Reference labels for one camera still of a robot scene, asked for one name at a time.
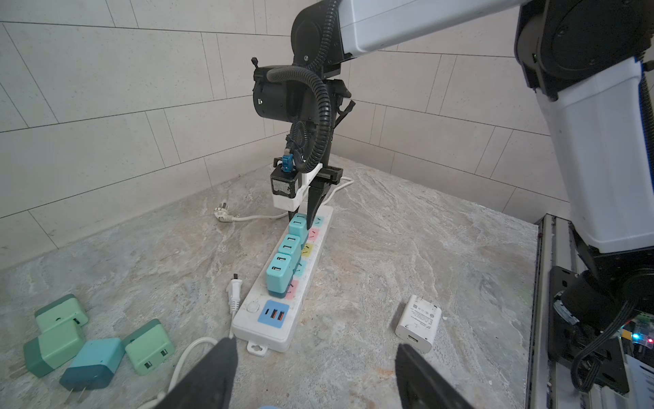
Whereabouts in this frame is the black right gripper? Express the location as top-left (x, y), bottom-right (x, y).
top-left (272, 155), bottom-right (344, 229)

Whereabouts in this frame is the green charger cube far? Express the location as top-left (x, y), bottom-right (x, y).
top-left (34, 294), bottom-right (90, 332)

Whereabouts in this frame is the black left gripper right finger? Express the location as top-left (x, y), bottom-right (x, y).
top-left (395, 344), bottom-right (473, 409)

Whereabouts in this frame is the teal charger cube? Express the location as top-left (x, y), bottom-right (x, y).
top-left (60, 337), bottom-right (125, 405)
top-left (279, 233), bottom-right (303, 269)
top-left (266, 252), bottom-right (293, 298)
top-left (289, 213), bottom-right (308, 245)

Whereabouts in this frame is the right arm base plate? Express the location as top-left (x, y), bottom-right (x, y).
top-left (548, 266), bottom-right (629, 395)

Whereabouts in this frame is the white multicolour power strip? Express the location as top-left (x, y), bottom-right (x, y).
top-left (232, 206), bottom-right (334, 356)

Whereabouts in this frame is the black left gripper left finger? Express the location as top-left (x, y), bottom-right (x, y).
top-left (153, 337), bottom-right (238, 408)

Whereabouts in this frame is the white cable of blue cube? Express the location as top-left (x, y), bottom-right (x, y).
top-left (137, 334), bottom-right (236, 409)

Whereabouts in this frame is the green charger cube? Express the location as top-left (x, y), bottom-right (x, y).
top-left (10, 318), bottom-right (85, 379)
top-left (122, 319), bottom-right (175, 376)
top-left (34, 294), bottom-right (90, 332)

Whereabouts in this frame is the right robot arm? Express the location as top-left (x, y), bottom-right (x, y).
top-left (332, 9), bottom-right (653, 252)

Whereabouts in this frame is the teal charger cube by greens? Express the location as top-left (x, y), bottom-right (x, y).
top-left (60, 337), bottom-right (125, 405)

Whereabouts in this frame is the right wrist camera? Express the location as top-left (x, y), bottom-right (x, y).
top-left (270, 163), bottom-right (323, 211)

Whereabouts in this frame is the white charger block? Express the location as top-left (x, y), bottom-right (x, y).
top-left (395, 295), bottom-right (442, 354)

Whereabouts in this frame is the right circuit board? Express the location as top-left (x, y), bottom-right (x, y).
top-left (621, 314), bottom-right (653, 360)

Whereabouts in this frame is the aluminium rail frame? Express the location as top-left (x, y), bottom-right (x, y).
top-left (526, 214), bottom-right (653, 408)

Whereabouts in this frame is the green charger cube middle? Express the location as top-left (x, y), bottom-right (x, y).
top-left (10, 318), bottom-right (85, 379)

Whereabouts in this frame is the white two-pin plug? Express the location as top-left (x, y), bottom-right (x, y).
top-left (226, 274), bottom-right (243, 318)

